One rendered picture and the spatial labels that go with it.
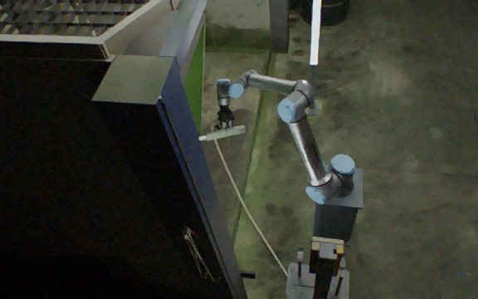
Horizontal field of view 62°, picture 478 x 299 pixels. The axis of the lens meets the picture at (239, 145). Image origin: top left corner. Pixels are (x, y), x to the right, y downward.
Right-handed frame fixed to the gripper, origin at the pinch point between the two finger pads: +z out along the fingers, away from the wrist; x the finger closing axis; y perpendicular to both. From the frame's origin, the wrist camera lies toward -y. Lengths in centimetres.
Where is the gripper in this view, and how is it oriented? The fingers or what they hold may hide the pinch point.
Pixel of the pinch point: (226, 132)
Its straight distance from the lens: 278.7
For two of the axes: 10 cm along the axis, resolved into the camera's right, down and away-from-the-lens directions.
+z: 0.4, 9.4, 3.4
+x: -8.5, 2.1, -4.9
